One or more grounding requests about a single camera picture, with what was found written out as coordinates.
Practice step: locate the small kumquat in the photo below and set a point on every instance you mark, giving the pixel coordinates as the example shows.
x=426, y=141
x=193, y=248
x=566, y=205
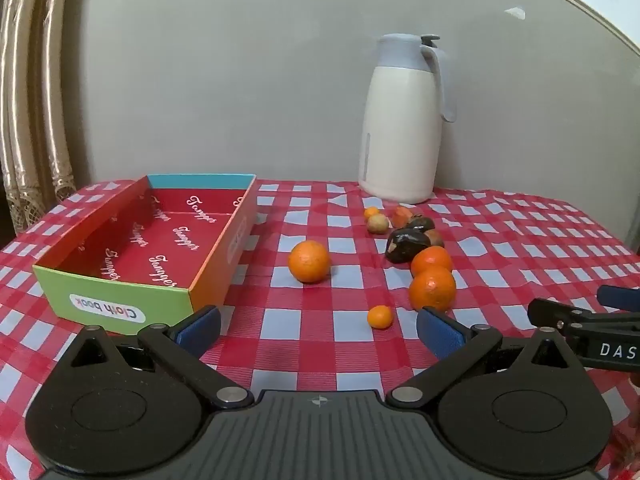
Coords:
x=379, y=317
x=371, y=212

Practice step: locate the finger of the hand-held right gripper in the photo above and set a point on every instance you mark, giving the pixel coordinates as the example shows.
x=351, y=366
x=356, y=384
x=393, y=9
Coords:
x=622, y=297
x=575, y=317

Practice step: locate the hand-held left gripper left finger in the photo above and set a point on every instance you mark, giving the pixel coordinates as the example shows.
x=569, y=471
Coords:
x=200, y=329

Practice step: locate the beige satin curtain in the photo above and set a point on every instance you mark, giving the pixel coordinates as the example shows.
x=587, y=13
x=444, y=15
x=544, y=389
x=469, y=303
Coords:
x=30, y=110

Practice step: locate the orange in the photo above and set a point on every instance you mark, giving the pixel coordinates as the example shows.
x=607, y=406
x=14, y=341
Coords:
x=432, y=288
x=309, y=261
x=432, y=259

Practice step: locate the red checkered tablecloth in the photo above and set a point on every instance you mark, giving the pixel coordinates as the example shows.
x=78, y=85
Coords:
x=320, y=340

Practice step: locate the white thermos jug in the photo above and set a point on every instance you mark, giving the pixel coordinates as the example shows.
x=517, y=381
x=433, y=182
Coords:
x=400, y=135

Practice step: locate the reddish orange fruit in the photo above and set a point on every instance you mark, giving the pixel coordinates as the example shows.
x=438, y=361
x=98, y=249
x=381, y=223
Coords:
x=401, y=217

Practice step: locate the colourful cardboard box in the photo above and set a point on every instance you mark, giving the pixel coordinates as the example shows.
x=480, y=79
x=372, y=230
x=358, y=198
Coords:
x=150, y=245

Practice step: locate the large dark fruit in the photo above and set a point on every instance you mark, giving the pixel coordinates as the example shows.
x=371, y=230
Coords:
x=406, y=246

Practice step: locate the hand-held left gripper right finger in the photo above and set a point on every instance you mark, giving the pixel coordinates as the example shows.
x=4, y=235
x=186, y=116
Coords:
x=440, y=332

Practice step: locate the small dark fruit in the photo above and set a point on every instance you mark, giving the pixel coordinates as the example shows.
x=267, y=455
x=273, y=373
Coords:
x=422, y=223

